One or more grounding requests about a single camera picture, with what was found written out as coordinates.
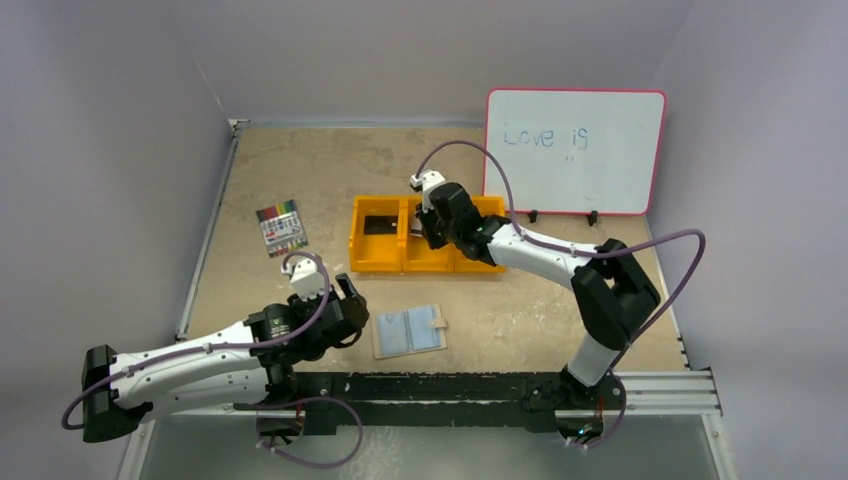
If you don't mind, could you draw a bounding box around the beige leather card holder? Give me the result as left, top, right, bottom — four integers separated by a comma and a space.
372, 305, 448, 360

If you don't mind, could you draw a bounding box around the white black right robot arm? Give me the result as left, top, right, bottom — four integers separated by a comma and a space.
410, 171, 660, 407

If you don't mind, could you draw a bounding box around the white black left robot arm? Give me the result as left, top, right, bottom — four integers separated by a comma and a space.
80, 274, 370, 443

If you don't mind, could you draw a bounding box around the black magnetic stripe card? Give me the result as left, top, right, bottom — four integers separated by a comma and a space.
363, 215, 398, 235

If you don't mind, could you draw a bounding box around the yellow three-compartment bin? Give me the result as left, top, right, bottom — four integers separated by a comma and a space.
348, 195, 506, 275

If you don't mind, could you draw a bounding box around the marker pen pack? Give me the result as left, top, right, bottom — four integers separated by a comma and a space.
255, 199, 308, 258

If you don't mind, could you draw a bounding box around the pink-framed whiteboard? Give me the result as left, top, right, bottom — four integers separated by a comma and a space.
482, 87, 667, 216

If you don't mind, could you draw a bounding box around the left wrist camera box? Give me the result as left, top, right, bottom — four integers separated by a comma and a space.
281, 257, 329, 301

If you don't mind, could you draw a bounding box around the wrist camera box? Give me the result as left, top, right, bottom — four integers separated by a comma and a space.
409, 169, 446, 213
281, 257, 329, 301

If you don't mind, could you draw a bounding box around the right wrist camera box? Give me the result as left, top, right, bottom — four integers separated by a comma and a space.
409, 169, 446, 213

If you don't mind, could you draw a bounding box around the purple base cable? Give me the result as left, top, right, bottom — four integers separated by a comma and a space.
254, 392, 365, 469

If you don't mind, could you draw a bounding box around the black front table rail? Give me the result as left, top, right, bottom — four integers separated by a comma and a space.
235, 372, 626, 436

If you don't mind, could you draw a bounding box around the right aluminium frame rail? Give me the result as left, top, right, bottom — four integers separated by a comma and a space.
618, 370, 722, 416

